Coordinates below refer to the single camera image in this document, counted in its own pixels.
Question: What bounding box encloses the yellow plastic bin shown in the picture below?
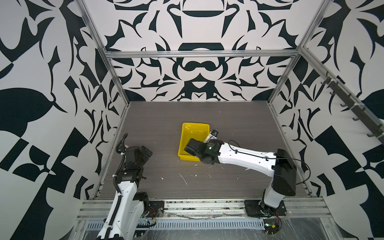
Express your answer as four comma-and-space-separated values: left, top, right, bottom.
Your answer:
177, 122, 211, 163

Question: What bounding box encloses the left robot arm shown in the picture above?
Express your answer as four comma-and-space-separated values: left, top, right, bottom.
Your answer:
96, 146, 153, 240

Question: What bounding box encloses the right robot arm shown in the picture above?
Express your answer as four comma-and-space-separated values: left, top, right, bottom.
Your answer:
184, 139, 297, 210

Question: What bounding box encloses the small green circuit board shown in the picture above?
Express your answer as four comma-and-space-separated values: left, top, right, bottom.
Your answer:
263, 218, 283, 235

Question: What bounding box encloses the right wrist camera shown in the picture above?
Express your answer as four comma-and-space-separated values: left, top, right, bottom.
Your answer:
204, 130, 219, 143

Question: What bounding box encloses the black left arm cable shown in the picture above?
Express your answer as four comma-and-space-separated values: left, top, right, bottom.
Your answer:
103, 132, 130, 238

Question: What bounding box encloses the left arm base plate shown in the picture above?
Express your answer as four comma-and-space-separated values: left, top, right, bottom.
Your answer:
143, 201, 165, 218

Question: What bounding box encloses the aluminium front rail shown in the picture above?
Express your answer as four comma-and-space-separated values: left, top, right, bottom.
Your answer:
76, 198, 332, 221

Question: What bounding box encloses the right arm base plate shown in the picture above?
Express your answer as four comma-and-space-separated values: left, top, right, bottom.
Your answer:
244, 200, 287, 218

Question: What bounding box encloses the white slotted cable duct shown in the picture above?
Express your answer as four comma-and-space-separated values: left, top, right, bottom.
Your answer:
85, 218, 266, 231

